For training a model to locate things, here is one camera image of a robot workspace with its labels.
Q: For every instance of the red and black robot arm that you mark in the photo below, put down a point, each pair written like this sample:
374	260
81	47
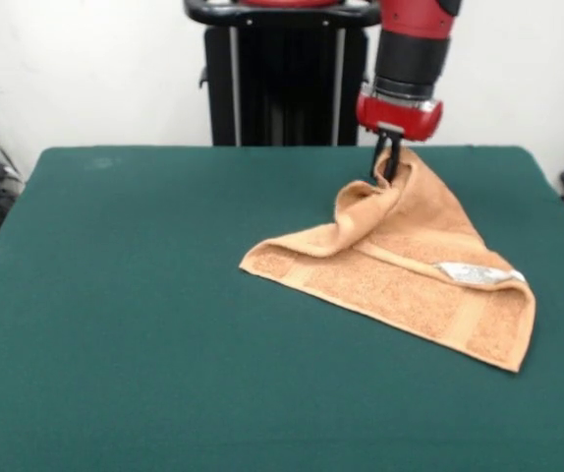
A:
412	49

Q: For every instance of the dark green table cloth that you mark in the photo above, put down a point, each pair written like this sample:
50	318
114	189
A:
115	295

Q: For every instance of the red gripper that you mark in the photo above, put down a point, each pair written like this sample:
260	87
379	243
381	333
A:
397	118

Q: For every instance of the tan terry towel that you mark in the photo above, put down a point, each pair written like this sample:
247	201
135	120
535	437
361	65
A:
400	275

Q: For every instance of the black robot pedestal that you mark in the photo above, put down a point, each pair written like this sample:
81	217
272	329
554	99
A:
282	83

